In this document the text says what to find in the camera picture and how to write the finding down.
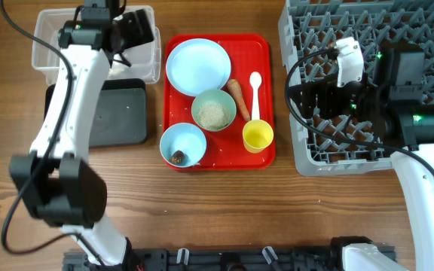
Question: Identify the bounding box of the light blue bowl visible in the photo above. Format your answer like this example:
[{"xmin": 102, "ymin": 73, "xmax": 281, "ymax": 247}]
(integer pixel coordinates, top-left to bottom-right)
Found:
[{"xmin": 160, "ymin": 123, "xmax": 207, "ymax": 169}]

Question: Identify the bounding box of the green bowl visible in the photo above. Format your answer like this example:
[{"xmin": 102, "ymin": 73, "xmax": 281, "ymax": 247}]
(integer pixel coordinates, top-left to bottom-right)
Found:
[{"xmin": 191, "ymin": 90, "xmax": 237, "ymax": 132}]

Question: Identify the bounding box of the yellow cup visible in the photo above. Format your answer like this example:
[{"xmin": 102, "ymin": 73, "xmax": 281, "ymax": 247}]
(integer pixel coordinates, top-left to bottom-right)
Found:
[{"xmin": 243, "ymin": 120, "xmax": 274, "ymax": 154}]

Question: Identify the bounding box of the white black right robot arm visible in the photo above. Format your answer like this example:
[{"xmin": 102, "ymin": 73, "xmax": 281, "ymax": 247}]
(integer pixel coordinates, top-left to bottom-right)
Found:
[{"xmin": 351, "ymin": 41, "xmax": 434, "ymax": 270}]

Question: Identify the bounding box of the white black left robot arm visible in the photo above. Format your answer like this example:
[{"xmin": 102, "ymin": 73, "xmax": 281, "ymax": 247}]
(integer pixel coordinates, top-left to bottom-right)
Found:
[{"xmin": 9, "ymin": 1, "xmax": 154, "ymax": 270}]

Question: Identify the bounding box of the grey dishwasher rack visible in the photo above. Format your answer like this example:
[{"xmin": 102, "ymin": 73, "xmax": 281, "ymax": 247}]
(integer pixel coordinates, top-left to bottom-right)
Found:
[{"xmin": 278, "ymin": 1, "xmax": 434, "ymax": 176}]

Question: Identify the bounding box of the clear plastic bin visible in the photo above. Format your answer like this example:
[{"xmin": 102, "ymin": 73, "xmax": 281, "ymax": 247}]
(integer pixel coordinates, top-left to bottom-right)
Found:
[{"xmin": 32, "ymin": 5, "xmax": 161, "ymax": 85}]

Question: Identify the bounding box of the black plastic tray bin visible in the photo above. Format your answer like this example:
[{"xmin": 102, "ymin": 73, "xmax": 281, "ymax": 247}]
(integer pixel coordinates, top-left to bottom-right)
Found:
[{"xmin": 43, "ymin": 78, "xmax": 148, "ymax": 148}]

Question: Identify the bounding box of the light blue plate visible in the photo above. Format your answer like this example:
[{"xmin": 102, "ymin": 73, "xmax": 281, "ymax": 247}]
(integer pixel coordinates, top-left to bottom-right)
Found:
[{"xmin": 166, "ymin": 38, "xmax": 231, "ymax": 96}]

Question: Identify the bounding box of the rice pile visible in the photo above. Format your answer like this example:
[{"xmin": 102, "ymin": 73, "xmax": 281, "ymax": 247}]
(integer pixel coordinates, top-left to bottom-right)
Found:
[{"xmin": 197, "ymin": 102, "xmax": 231, "ymax": 131}]

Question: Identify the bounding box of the carrot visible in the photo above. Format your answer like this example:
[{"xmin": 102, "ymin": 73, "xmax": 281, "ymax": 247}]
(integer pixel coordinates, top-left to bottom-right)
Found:
[{"xmin": 227, "ymin": 79, "xmax": 251, "ymax": 121}]

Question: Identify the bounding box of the white plastic spoon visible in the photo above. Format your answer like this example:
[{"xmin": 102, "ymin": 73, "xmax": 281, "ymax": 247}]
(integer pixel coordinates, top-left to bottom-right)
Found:
[{"xmin": 249, "ymin": 72, "xmax": 262, "ymax": 120}]

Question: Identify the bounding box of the brown food scrap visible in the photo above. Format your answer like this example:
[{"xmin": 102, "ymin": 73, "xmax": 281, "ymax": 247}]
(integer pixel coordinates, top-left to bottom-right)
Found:
[{"xmin": 170, "ymin": 150, "xmax": 185, "ymax": 165}]

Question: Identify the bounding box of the red serving tray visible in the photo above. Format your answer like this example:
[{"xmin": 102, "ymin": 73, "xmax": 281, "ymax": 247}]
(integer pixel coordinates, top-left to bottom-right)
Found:
[{"xmin": 160, "ymin": 34, "xmax": 276, "ymax": 171}]

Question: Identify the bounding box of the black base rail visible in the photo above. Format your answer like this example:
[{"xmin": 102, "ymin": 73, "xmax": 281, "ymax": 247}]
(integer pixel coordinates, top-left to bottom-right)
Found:
[{"xmin": 62, "ymin": 246, "xmax": 397, "ymax": 271}]

